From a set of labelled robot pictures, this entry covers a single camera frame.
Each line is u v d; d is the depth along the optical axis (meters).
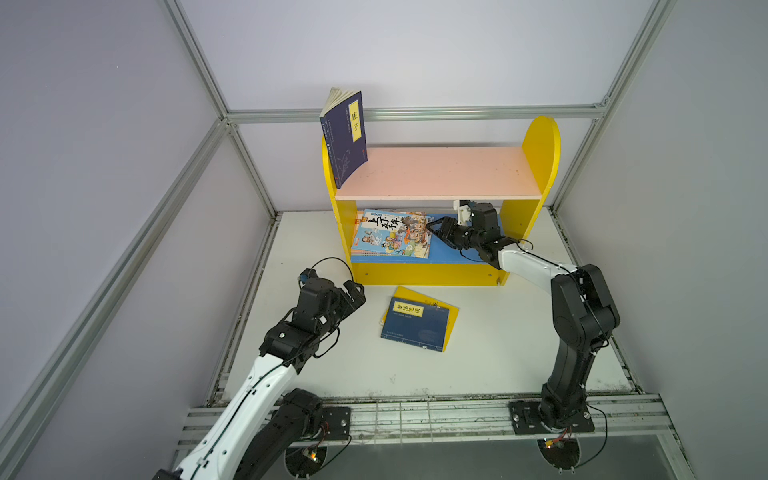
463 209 0.85
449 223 0.82
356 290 0.69
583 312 0.50
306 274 0.68
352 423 0.75
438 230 0.85
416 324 0.89
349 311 0.68
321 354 0.61
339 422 0.73
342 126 0.60
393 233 0.93
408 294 0.98
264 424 0.46
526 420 0.73
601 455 0.68
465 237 0.80
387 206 1.23
